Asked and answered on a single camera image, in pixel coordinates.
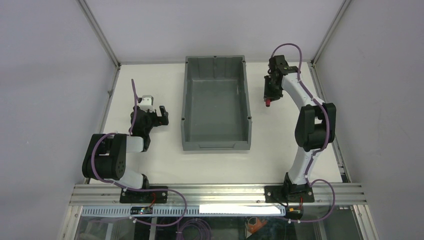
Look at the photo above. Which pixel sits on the aluminium frame post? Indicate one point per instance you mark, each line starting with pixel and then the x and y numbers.
pixel 329 33
pixel 96 28

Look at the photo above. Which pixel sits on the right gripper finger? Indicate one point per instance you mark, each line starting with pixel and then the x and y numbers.
pixel 267 91
pixel 277 94

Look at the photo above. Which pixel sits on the orange object under table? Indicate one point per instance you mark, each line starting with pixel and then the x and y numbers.
pixel 254 224

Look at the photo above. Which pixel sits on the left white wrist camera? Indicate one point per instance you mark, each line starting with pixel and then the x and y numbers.
pixel 145 103

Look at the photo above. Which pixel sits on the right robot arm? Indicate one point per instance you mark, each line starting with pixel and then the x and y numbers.
pixel 315 126

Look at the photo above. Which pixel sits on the aluminium front rail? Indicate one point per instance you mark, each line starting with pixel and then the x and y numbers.
pixel 234 194

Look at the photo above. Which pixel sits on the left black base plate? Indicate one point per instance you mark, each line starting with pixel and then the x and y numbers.
pixel 143 196

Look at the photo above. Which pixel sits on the right aluminium frame post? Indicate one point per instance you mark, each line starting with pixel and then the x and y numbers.
pixel 329 33

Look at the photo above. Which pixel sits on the left aluminium frame post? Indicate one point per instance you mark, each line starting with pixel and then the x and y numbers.
pixel 96 28

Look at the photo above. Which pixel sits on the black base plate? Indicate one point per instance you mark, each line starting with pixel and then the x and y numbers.
pixel 143 196
pixel 275 196

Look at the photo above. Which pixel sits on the white slotted cable duct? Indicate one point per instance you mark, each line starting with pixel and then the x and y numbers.
pixel 203 210

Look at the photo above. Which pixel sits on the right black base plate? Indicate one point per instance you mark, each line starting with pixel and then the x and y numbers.
pixel 275 196

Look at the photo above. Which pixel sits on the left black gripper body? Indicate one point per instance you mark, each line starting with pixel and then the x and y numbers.
pixel 157 118

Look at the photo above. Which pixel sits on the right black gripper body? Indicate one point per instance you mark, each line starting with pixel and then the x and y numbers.
pixel 273 88

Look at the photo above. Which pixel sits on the grey plastic bin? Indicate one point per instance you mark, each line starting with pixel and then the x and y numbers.
pixel 215 107

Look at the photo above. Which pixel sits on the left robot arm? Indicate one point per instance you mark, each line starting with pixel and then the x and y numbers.
pixel 106 156

